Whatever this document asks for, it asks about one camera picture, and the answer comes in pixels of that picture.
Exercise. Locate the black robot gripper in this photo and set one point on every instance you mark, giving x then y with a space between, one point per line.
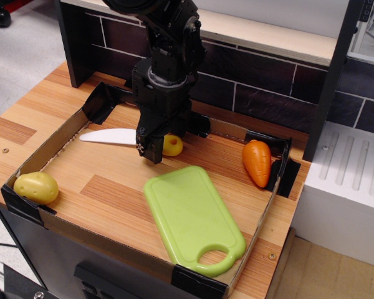
165 107

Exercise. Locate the toy knife yellow handle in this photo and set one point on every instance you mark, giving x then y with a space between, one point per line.
172 145

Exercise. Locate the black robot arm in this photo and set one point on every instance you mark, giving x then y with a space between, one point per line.
173 33

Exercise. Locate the green plastic cutting board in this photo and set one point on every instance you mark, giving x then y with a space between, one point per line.
197 229

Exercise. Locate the cardboard fence with black tape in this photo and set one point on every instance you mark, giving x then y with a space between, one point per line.
100 230

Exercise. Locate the orange toy carrot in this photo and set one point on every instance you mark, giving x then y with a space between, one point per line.
256 156

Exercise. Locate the yellow toy potato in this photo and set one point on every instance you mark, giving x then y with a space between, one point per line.
38 187

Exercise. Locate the white toy sink drainboard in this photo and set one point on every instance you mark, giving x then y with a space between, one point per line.
336 208

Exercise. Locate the black chair caster wheel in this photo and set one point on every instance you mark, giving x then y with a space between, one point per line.
5 17

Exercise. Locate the black shelf frame with tiles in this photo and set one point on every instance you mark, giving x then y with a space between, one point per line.
272 86

